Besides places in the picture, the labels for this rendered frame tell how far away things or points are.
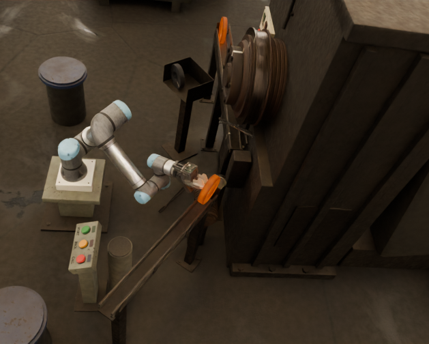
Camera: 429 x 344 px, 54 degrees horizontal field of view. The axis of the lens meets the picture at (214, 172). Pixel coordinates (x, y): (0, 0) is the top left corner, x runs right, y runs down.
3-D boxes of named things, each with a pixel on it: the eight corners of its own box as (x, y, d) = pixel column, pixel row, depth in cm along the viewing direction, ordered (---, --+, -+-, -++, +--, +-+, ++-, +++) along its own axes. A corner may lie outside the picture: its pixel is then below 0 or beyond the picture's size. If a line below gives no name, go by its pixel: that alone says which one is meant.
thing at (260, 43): (242, 84, 240) (263, 9, 204) (250, 145, 211) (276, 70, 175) (231, 82, 239) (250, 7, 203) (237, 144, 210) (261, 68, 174)
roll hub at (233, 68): (229, 80, 225) (240, 35, 204) (232, 117, 208) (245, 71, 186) (219, 78, 224) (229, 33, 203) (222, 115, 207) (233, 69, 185)
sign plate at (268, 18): (260, 35, 242) (269, 6, 228) (265, 63, 226) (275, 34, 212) (256, 34, 242) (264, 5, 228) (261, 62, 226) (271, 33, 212)
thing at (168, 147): (179, 132, 330) (190, 56, 274) (198, 154, 319) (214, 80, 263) (157, 141, 320) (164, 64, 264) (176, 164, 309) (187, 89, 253)
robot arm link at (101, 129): (84, 122, 191) (149, 204, 204) (101, 110, 198) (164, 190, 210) (76, 129, 200) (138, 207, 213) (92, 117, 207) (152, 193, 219)
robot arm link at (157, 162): (157, 162, 219) (154, 149, 213) (173, 168, 214) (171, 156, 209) (147, 170, 214) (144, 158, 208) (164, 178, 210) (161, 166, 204)
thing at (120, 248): (131, 280, 248) (133, 236, 209) (129, 299, 241) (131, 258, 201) (110, 279, 247) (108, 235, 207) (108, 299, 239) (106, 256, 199)
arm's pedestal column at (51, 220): (40, 231, 258) (33, 207, 238) (52, 179, 283) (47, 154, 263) (107, 233, 265) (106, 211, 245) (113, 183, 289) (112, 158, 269)
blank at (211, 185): (209, 201, 211) (203, 198, 211) (224, 175, 207) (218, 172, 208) (199, 207, 196) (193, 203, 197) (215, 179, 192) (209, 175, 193)
